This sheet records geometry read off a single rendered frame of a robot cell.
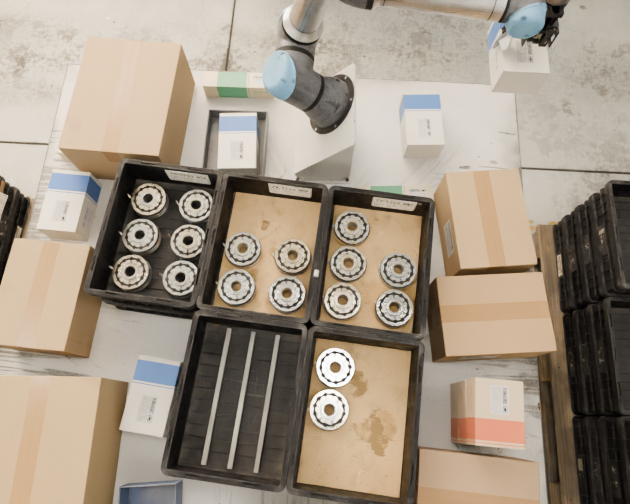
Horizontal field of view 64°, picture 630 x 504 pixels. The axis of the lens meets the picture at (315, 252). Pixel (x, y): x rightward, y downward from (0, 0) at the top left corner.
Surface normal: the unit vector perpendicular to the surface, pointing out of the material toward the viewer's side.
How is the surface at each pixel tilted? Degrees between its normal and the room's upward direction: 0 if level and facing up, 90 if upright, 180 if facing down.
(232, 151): 0
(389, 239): 0
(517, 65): 0
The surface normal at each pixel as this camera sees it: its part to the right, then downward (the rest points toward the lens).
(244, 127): 0.00, -0.31
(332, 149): -0.73, -0.22
